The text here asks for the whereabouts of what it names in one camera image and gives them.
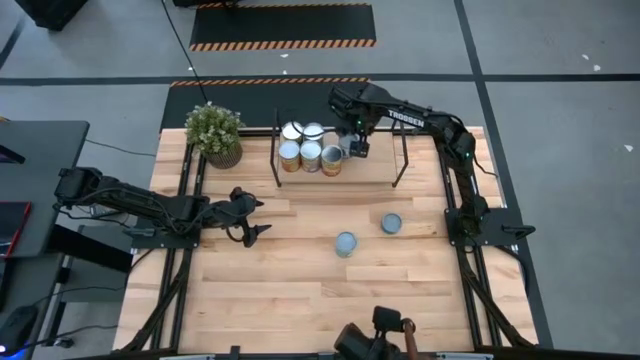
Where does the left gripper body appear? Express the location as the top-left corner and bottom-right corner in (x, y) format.
(219, 187), (258, 231)

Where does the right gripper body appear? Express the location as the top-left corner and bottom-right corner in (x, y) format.
(327, 81), (385, 142)

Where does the silver lid tin can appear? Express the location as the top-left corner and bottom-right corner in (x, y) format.
(302, 122), (326, 144)
(338, 132), (362, 160)

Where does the corn label can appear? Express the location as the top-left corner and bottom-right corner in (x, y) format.
(320, 144), (344, 178)

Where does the peaches label can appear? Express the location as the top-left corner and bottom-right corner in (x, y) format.
(299, 141), (323, 174)

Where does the pineapple label can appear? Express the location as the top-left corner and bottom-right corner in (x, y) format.
(278, 140), (302, 174)

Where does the gold label tin can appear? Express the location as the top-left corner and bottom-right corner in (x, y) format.
(280, 121), (305, 144)

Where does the potted green plant striped pot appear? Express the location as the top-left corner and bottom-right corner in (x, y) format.
(184, 102), (246, 170)

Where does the green can purple circle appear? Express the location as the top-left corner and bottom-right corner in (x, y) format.
(334, 231), (359, 259)

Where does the black hazard-striped floor mat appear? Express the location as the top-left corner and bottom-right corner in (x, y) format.
(159, 77), (376, 133)
(189, 2), (377, 52)

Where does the dark grey desk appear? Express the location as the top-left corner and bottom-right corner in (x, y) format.
(0, 119), (91, 259)

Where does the red-edged tablet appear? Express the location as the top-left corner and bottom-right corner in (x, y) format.
(0, 201), (33, 259)

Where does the black computer mouse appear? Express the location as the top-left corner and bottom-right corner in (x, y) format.
(0, 304), (40, 352)

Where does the black box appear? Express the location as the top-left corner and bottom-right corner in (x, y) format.
(14, 0), (90, 32)

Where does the black wire rack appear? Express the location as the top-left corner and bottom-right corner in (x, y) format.
(268, 107), (411, 190)

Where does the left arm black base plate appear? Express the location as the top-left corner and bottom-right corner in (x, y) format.
(130, 230), (201, 250)

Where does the black aluminium table frame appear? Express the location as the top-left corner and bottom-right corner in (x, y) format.
(119, 127), (542, 360)

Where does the thin dark floor cable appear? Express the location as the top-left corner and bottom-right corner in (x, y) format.
(83, 138), (158, 158)

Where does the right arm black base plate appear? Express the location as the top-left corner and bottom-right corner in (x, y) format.
(444, 207), (524, 247)

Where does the black floor cable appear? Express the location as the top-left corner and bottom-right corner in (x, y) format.
(160, 0), (211, 106)

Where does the black clamp handle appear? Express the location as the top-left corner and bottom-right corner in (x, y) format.
(501, 224), (537, 240)

